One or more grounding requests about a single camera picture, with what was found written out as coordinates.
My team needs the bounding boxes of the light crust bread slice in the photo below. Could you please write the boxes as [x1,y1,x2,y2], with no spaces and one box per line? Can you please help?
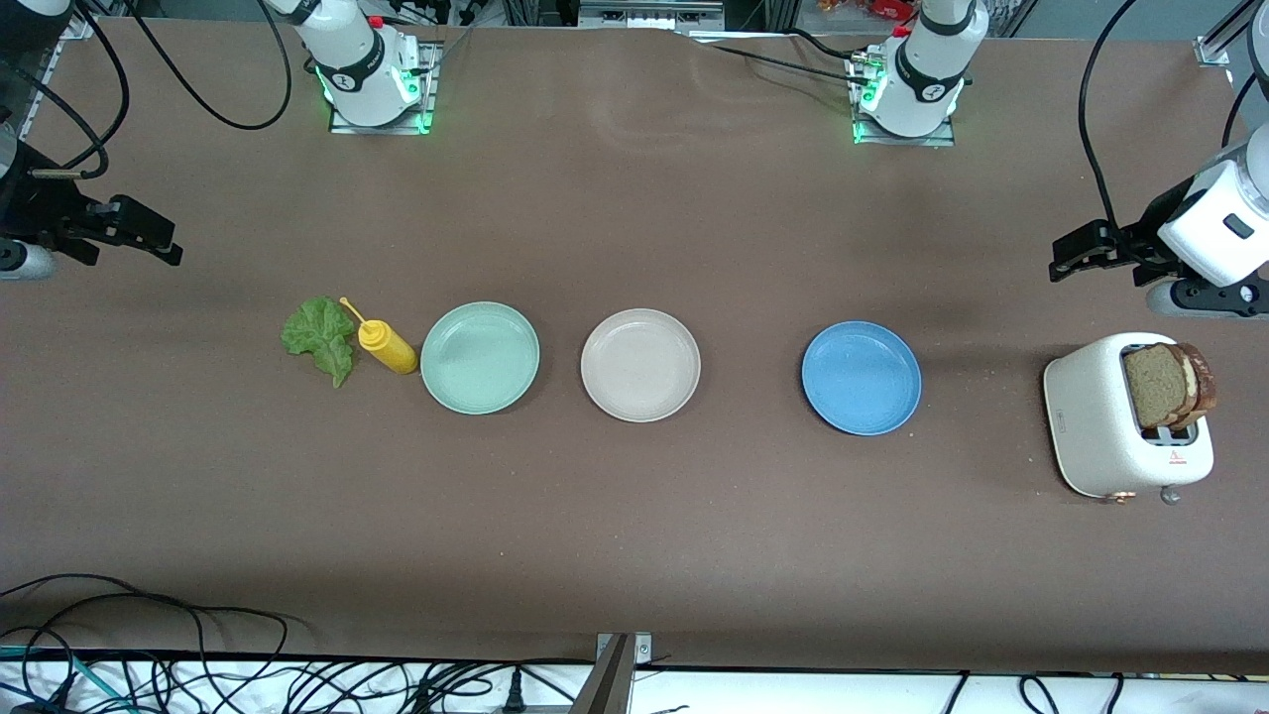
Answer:
[1123,344,1199,430]

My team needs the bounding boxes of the green lettuce leaf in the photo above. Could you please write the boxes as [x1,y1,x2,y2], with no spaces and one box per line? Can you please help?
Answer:
[281,296,358,389]

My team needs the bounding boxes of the yellow mustard squeeze bottle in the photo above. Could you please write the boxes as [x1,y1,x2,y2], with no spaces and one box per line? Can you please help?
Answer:
[339,297,419,376]

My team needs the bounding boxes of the blue plate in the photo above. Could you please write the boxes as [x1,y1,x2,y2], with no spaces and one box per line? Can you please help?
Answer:
[801,320,923,436]

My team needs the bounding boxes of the mint green plate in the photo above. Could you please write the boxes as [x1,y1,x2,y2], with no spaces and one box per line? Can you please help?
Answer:
[420,301,541,416]

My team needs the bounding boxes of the beige plate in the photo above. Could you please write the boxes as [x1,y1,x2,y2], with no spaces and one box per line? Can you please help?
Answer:
[580,308,702,423]

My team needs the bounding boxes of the dark crust bread slice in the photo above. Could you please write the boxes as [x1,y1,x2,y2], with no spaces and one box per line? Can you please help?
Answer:
[1175,342,1218,432]

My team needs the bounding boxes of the white two-slot toaster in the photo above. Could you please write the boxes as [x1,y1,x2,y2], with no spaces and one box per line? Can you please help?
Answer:
[1042,332,1215,507]

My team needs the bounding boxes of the grey electronics box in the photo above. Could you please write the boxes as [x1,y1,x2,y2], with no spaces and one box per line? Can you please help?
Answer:
[578,0,727,31]

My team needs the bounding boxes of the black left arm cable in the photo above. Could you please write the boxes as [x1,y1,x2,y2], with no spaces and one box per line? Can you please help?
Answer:
[1079,0,1161,234]
[1222,94,1260,150]

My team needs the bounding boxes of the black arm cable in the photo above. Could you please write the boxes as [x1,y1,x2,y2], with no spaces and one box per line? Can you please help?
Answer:
[1079,0,1161,234]
[1222,94,1260,150]
[0,5,130,181]
[124,0,293,132]

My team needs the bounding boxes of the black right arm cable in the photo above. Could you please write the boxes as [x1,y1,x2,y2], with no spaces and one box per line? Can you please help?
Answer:
[0,5,130,181]
[124,0,293,132]

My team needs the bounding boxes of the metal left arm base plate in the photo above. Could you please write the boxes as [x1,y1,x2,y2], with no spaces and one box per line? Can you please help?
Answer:
[851,55,958,148]

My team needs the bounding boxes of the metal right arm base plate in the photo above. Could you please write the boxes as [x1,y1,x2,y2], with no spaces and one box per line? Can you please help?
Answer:
[327,40,437,135]

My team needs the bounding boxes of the black looped floor cable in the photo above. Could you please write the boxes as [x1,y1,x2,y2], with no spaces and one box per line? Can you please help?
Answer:
[0,573,290,695]

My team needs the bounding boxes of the thin black cable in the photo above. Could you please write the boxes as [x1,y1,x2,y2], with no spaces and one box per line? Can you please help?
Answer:
[684,28,873,85]

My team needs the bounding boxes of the teal floor cable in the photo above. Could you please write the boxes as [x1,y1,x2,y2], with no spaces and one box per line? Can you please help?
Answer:
[0,645,135,713]

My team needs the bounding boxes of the metal table bracket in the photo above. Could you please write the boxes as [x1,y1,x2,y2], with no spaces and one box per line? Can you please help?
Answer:
[570,632,653,714]

